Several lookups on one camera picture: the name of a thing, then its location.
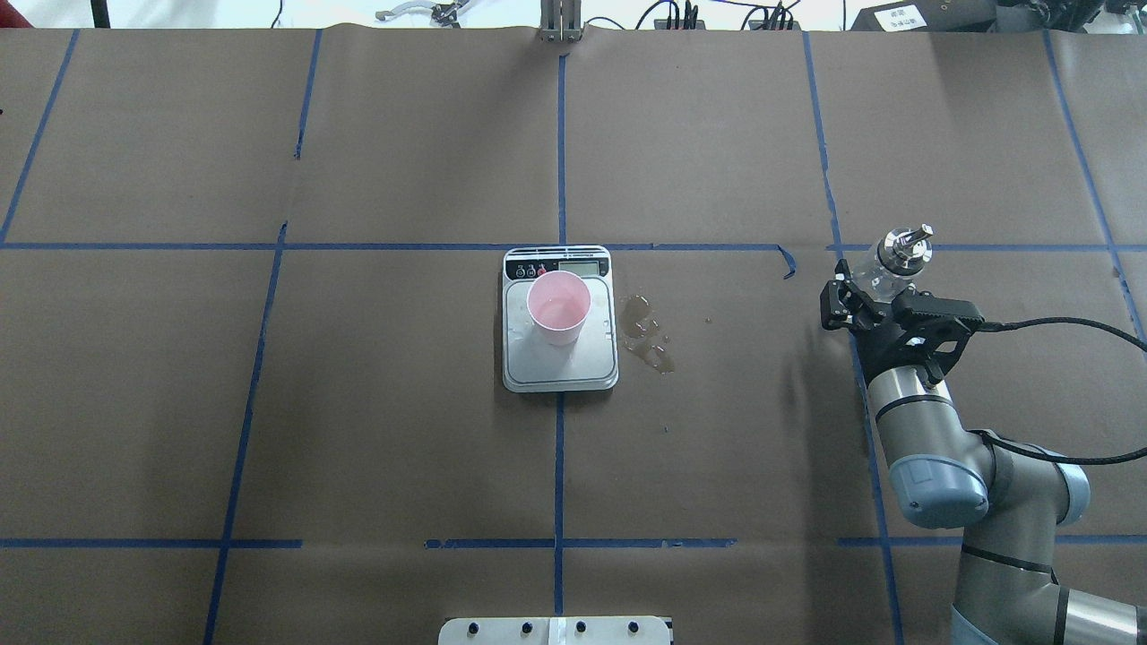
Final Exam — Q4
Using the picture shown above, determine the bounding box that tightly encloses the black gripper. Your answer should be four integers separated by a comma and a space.
821, 261, 986, 384

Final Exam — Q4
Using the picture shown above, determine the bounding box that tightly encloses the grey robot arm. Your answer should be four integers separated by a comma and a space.
820, 261, 1144, 644

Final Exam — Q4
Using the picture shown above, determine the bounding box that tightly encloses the digital kitchen scale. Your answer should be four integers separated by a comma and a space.
501, 244, 619, 393

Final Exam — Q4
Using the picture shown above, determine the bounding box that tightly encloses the spilled liquid puddle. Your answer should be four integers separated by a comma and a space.
618, 295, 676, 374

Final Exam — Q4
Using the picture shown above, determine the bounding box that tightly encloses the right black robot cable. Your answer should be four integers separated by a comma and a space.
968, 314, 1147, 467

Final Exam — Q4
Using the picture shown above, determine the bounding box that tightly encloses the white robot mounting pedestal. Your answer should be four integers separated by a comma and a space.
437, 615, 674, 644

